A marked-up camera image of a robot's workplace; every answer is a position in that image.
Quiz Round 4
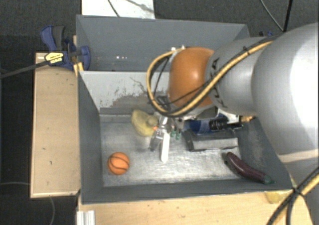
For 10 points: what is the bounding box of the pale wood board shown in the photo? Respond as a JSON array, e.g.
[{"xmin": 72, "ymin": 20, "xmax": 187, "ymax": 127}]
[{"xmin": 29, "ymin": 52, "xmax": 82, "ymax": 199}]

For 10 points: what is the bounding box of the orange toy basketball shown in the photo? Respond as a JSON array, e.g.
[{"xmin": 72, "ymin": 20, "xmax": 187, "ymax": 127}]
[{"xmin": 107, "ymin": 152, "xmax": 131, "ymax": 176}]

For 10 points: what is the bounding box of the black cylinder on white bracket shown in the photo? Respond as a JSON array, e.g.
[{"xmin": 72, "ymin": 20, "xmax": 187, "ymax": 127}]
[{"xmin": 208, "ymin": 113, "xmax": 257, "ymax": 133}]

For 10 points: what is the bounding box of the grey metal bin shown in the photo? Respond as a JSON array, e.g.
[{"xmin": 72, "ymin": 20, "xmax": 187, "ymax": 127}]
[{"xmin": 75, "ymin": 14, "xmax": 294, "ymax": 205}]

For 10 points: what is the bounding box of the yellow rubber duck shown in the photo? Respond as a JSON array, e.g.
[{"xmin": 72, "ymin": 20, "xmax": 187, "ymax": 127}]
[{"xmin": 131, "ymin": 109, "xmax": 159, "ymax": 137}]

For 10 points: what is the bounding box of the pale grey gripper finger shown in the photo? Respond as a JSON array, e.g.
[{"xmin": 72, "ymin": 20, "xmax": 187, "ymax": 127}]
[
  {"xmin": 159, "ymin": 131, "xmax": 171, "ymax": 163},
  {"xmin": 149, "ymin": 129, "xmax": 164, "ymax": 152}
]

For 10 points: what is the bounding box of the purple toy eggplant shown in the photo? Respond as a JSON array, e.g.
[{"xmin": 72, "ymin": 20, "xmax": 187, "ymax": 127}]
[{"xmin": 222, "ymin": 151, "xmax": 275, "ymax": 185}]

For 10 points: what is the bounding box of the blue round container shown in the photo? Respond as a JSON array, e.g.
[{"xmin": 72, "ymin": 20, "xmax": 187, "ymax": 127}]
[{"xmin": 186, "ymin": 118, "xmax": 212, "ymax": 135}]

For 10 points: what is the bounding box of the black and grey flat box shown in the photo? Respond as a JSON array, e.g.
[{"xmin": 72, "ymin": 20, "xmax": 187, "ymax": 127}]
[{"xmin": 182, "ymin": 129, "xmax": 240, "ymax": 152}]

